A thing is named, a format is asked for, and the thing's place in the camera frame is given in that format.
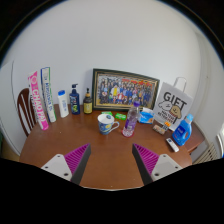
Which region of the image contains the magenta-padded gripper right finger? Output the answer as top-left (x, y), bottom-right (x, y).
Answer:
top-left (131, 143), bottom-right (184, 186)

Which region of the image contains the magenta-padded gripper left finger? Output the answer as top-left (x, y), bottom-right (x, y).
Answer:
top-left (40, 143), bottom-right (92, 186)

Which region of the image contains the clear purple-capped water bottle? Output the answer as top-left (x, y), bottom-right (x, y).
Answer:
top-left (121, 100), bottom-right (141, 138)

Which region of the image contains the white remote control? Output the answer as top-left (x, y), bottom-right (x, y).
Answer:
top-left (165, 137), bottom-right (180, 153)

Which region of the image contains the flat round red coaster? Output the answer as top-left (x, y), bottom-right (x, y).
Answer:
top-left (122, 131), bottom-right (136, 139)

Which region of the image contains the small tan snack packet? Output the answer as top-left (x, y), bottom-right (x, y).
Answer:
top-left (152, 124), bottom-right (167, 136)

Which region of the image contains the blue detergent bottle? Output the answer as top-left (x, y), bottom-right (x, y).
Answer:
top-left (171, 113), bottom-right (195, 147)

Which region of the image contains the blue yellow printed mug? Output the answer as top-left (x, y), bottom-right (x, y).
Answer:
top-left (97, 113), bottom-right (120, 136)

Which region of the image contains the white bottle with blue cap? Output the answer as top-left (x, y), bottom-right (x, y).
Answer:
top-left (57, 89), bottom-right (70, 119)

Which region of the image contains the dark bottle with yellow label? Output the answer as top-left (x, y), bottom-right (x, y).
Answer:
top-left (82, 87), bottom-right (94, 115)

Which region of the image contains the dark blue pump bottle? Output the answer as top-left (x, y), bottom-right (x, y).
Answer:
top-left (68, 83), bottom-right (81, 116)

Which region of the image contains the white printed paper gift bag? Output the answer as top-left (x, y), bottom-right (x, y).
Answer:
top-left (152, 76), bottom-right (194, 132)

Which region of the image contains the white radiator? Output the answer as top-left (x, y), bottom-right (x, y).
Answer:
top-left (192, 141), bottom-right (223, 165)

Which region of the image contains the tall pink white box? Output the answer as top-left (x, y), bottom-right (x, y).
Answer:
top-left (27, 70), bottom-right (50, 131)

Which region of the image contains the tall green white box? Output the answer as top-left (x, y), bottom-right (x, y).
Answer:
top-left (40, 66), bottom-right (58, 124)

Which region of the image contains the dark wooden chair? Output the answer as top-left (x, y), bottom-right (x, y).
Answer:
top-left (16, 87), bottom-right (36, 138)

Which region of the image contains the framed group photo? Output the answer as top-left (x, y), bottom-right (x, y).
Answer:
top-left (91, 68), bottom-right (161, 112)

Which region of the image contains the white refrigerator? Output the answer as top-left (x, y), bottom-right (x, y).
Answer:
top-left (0, 60), bottom-right (23, 156)

